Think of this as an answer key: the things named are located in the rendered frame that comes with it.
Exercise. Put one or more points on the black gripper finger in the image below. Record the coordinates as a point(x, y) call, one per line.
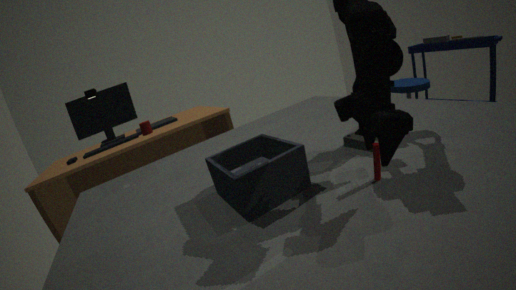
point(388, 144)
point(369, 137)

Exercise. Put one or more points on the red peg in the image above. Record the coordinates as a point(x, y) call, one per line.
point(376, 160)

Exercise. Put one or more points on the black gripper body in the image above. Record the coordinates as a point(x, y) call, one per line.
point(385, 118)

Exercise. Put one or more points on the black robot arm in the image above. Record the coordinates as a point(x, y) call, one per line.
point(371, 32)

